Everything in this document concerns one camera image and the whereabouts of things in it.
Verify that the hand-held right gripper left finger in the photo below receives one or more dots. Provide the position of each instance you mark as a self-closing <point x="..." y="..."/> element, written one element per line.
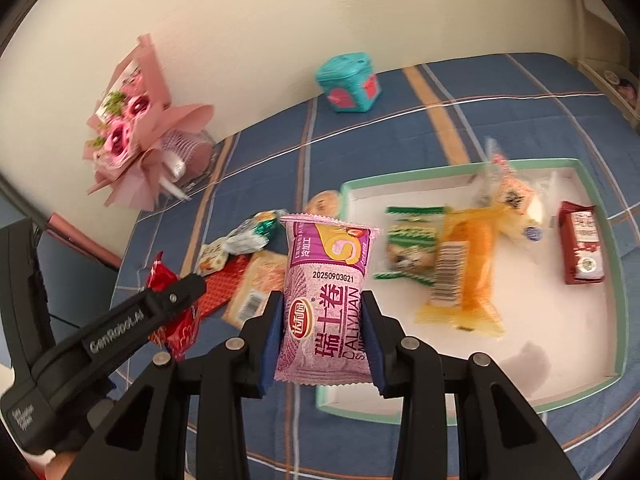
<point x="272" y="340"/>

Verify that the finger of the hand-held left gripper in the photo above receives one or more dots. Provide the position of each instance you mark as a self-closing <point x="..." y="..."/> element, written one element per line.
<point x="185" y="290"/>

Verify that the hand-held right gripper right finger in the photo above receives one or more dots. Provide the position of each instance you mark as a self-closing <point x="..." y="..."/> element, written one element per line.
<point x="372" y="340"/>

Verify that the red gold patterned packet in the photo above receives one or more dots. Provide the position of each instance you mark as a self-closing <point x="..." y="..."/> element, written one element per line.
<point x="220" y="290"/>

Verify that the white almond snack packet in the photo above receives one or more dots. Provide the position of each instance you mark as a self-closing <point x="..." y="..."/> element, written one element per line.
<point x="212" y="257"/>

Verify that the shiny red peanut packet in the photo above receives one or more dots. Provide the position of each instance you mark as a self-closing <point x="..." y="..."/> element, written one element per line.
<point x="182" y="332"/>

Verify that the beige bread packet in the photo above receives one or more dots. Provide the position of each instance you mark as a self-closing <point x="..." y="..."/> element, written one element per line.
<point x="260" y="285"/>

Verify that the pink cake roll packet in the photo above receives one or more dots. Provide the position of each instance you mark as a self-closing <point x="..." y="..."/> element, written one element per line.
<point x="325" y="300"/>

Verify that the green white cracker packet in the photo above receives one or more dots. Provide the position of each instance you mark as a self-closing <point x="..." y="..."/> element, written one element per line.
<point x="250" y="232"/>

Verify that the green striped cookie packet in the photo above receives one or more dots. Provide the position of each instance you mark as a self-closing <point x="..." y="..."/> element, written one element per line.
<point x="410" y="252"/>

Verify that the yellow cake packet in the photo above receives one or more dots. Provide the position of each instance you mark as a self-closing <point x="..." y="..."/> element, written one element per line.
<point x="472" y="270"/>

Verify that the teal shallow cardboard tray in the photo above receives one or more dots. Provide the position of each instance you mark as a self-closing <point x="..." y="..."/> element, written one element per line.
<point x="550" y="330"/>

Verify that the round bun clear packet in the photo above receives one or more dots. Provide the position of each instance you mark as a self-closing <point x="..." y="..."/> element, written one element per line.
<point x="515" y="200"/>

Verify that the dark red snack packet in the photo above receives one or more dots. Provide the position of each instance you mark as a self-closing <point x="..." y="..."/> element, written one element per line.
<point x="580" y="245"/>

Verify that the dark grey panel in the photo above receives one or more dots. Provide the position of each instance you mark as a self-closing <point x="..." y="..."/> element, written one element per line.
<point x="70" y="285"/>

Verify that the clear glass vase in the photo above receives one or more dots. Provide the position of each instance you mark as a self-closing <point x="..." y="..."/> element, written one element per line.
<point x="192" y="155"/>

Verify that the orange jelly cup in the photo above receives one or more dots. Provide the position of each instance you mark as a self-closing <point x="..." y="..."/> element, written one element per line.
<point x="322" y="202"/>

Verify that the pink flower bouquet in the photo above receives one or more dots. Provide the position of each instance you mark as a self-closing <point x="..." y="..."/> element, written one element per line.
<point x="125" y="130"/>

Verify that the teal toy chest box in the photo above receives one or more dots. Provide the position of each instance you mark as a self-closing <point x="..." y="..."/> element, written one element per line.
<point x="345" y="82"/>

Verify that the white shelf unit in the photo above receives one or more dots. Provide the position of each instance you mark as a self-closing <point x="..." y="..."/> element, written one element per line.
<point x="595" y="25"/>

